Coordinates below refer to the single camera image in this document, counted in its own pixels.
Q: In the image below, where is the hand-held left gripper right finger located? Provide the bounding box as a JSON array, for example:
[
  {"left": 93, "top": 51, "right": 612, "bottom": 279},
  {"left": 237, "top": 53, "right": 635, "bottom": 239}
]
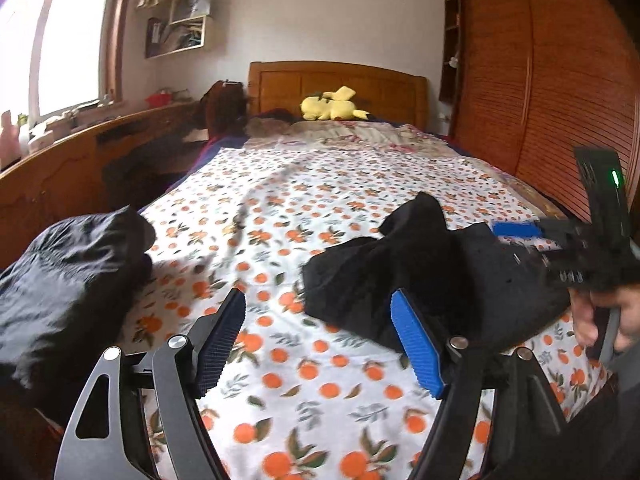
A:
[{"left": 390, "top": 288, "right": 571, "bottom": 480}]

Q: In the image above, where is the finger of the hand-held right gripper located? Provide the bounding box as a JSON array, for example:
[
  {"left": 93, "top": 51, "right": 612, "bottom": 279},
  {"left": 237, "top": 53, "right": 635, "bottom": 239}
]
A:
[
  {"left": 492, "top": 217, "right": 571, "bottom": 241},
  {"left": 510, "top": 245, "right": 566, "bottom": 273}
]

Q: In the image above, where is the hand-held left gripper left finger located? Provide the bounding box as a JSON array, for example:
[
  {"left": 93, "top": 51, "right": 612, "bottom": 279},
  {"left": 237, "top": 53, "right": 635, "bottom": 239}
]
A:
[{"left": 52, "top": 287, "right": 247, "bottom": 480}]

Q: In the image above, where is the black coat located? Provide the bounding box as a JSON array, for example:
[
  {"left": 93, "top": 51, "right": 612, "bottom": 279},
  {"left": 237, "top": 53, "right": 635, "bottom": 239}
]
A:
[{"left": 302, "top": 192, "right": 586, "bottom": 357}]

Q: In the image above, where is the person's right hand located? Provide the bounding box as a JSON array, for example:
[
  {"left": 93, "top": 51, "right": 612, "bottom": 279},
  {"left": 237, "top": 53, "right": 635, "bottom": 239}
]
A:
[{"left": 571, "top": 287, "right": 640, "bottom": 356}]

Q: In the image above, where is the wooden slatted wardrobe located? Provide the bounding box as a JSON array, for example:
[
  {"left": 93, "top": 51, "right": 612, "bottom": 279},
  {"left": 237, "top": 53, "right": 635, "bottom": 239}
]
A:
[{"left": 440, "top": 0, "right": 640, "bottom": 226}]

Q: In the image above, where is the folded dark garment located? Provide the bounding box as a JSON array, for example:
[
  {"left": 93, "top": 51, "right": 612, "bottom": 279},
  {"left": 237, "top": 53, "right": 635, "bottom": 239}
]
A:
[{"left": 0, "top": 205, "right": 157, "bottom": 396}]

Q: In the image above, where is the bed with orange-print sheet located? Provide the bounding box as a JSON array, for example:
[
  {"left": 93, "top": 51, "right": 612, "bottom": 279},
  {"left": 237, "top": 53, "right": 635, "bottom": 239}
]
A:
[{"left": 117, "top": 142, "right": 616, "bottom": 480}]

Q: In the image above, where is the pale floral quilt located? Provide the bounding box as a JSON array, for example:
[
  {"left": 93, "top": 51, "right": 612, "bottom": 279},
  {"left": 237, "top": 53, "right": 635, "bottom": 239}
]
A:
[{"left": 245, "top": 117, "right": 461, "bottom": 158}]

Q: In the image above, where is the navy blue under sheet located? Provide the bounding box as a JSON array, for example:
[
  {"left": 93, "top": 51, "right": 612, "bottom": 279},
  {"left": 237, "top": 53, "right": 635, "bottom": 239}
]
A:
[{"left": 165, "top": 132, "right": 251, "bottom": 196}]

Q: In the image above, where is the yellow plush toy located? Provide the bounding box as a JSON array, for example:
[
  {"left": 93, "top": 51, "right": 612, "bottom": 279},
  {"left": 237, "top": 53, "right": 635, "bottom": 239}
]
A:
[{"left": 300, "top": 86, "right": 371, "bottom": 122}]

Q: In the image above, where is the wooden desk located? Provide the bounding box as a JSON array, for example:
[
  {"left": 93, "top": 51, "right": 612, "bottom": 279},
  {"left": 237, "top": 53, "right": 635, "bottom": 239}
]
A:
[{"left": 0, "top": 100, "right": 206, "bottom": 271}]

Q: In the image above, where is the dark backpack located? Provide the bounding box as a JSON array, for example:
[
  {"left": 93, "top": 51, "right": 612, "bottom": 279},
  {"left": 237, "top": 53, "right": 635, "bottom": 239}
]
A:
[{"left": 200, "top": 80, "right": 248, "bottom": 133}]

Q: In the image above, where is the wooden headboard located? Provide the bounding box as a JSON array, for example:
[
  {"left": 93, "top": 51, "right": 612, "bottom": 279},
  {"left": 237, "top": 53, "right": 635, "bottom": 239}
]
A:
[{"left": 248, "top": 61, "right": 431, "bottom": 128}]

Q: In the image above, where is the pink bottle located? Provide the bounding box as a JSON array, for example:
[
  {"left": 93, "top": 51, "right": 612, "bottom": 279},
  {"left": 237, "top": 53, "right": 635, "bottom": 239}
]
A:
[{"left": 0, "top": 110, "right": 21, "bottom": 158}]

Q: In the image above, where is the window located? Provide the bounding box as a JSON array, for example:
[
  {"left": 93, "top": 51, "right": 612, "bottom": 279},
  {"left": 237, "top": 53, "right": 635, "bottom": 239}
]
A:
[{"left": 0, "top": 0, "right": 126, "bottom": 122}]

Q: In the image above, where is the white wall shelf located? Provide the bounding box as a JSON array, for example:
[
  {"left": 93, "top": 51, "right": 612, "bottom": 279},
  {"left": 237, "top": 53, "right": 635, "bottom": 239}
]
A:
[{"left": 137, "top": 0, "right": 221, "bottom": 59}]

